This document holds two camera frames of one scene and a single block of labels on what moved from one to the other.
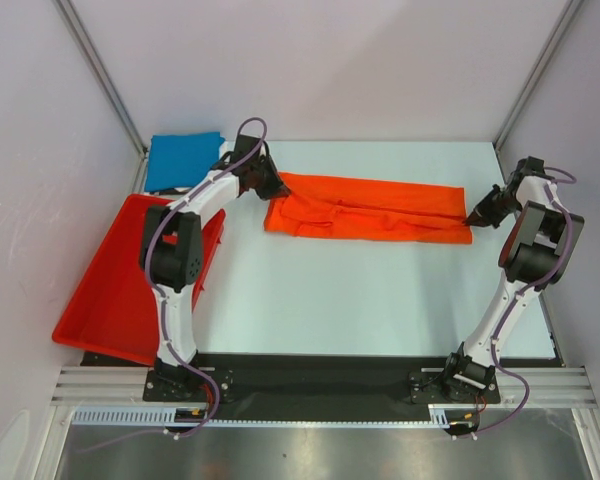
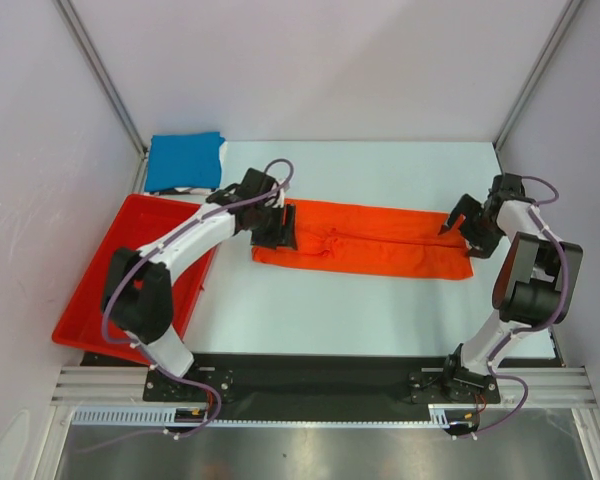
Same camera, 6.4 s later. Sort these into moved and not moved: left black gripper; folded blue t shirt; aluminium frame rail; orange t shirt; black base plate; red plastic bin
Moved: left black gripper; orange t shirt
Not moved: aluminium frame rail; black base plate; folded blue t shirt; red plastic bin
